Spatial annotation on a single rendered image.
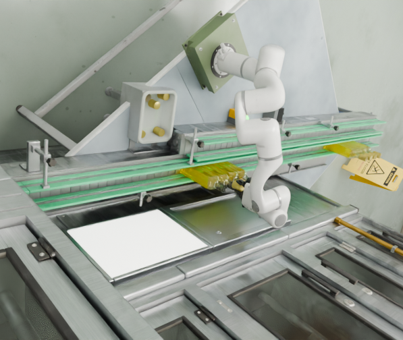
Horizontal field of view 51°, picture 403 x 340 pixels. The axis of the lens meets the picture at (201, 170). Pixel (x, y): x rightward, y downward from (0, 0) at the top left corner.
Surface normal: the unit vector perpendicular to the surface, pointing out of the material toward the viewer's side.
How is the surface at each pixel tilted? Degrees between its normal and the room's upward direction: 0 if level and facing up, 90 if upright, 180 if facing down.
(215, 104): 0
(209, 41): 1
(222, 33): 1
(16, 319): 90
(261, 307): 90
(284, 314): 90
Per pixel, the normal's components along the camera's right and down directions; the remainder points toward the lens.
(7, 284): 0.15, -0.92
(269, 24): 0.65, 0.36
